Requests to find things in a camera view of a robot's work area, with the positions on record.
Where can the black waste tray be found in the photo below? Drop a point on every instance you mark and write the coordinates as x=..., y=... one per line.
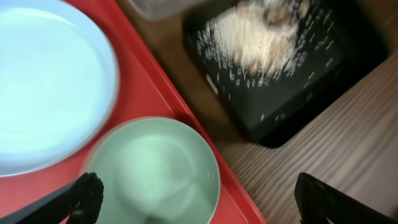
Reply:
x=337, y=47

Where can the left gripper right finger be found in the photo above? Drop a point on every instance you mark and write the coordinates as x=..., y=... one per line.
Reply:
x=319, y=203

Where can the rice and food scraps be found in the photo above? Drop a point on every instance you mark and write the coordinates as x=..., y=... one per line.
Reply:
x=269, y=59

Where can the red serving tray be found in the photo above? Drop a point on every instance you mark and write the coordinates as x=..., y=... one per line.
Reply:
x=145, y=90

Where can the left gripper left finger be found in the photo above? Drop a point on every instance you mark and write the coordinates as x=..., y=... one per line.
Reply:
x=79, y=202

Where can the green bowl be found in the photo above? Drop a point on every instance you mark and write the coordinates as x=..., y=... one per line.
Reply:
x=156, y=170

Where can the light blue plate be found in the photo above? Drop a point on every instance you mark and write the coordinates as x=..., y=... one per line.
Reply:
x=59, y=83

